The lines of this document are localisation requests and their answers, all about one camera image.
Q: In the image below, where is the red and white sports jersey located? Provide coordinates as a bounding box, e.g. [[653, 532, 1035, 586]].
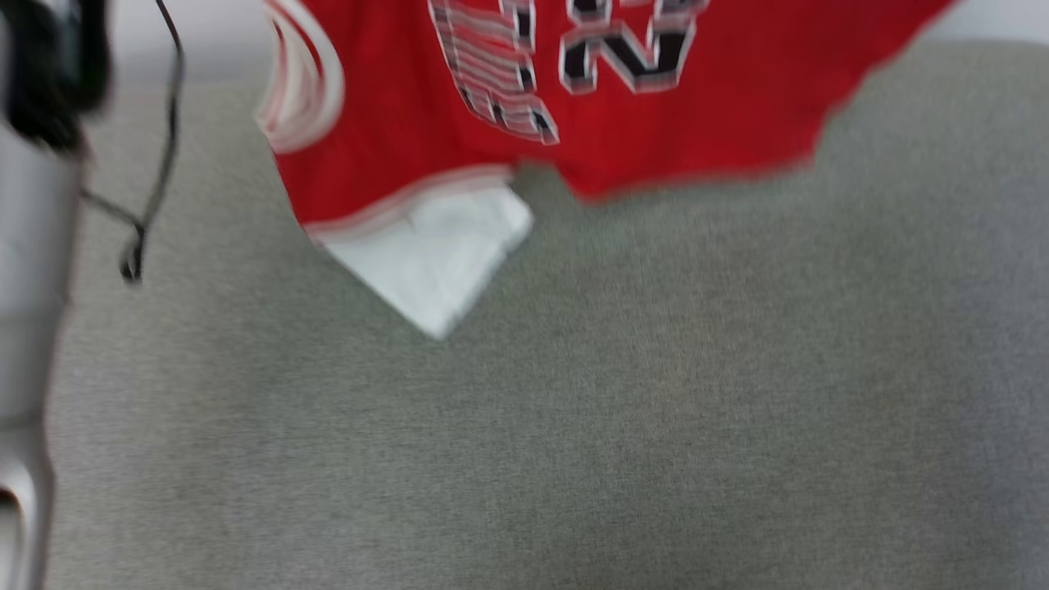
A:
[[256, 0, 960, 341]]

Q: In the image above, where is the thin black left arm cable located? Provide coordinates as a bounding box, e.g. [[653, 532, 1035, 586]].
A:
[[80, 0, 185, 286]]

